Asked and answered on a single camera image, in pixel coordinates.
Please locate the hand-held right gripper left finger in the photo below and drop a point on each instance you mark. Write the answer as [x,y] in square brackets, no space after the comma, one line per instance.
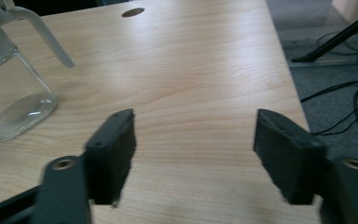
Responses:
[110,161]

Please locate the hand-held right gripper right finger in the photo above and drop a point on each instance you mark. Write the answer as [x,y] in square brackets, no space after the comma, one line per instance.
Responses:
[287,161]

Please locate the black stand leg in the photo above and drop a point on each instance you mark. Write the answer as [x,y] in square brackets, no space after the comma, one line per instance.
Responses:
[335,39]

